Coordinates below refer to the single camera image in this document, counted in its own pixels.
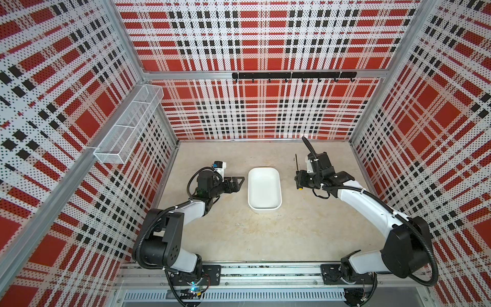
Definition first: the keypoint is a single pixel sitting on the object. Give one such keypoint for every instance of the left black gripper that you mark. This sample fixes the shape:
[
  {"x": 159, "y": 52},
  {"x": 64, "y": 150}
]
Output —
[{"x": 234, "y": 187}]

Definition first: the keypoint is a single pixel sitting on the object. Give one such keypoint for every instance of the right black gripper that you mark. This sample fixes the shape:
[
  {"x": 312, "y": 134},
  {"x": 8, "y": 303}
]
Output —
[{"x": 300, "y": 181}]

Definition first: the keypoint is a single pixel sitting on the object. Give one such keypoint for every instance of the black yellow handled screwdriver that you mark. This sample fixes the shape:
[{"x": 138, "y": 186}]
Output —
[{"x": 297, "y": 169}]

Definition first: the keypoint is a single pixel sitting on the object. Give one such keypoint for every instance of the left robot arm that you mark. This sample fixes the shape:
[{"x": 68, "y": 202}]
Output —
[{"x": 158, "y": 244}]

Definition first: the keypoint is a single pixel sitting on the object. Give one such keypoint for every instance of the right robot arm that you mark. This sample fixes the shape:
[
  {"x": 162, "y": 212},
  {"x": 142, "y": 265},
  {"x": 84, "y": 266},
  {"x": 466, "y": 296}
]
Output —
[{"x": 407, "y": 251}]

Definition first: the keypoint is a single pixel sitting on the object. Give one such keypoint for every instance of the white rectangular plastic bin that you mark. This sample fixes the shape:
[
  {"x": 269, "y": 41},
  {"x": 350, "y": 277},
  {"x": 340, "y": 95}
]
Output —
[{"x": 264, "y": 190}]

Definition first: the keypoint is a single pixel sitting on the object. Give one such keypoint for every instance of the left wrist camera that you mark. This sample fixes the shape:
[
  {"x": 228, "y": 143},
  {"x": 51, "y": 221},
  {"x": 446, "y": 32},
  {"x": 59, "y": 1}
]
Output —
[{"x": 219, "y": 167}]

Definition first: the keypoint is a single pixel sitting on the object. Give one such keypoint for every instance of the black wall hook rail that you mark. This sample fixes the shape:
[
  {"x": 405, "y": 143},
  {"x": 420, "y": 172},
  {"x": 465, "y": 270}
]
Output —
[{"x": 335, "y": 75}]

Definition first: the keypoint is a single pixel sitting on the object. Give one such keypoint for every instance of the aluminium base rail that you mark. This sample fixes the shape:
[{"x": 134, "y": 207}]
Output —
[{"x": 267, "y": 284}]

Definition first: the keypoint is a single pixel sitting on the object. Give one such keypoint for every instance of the white wire mesh shelf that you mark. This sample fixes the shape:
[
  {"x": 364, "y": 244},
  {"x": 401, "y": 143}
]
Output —
[{"x": 121, "y": 140}]

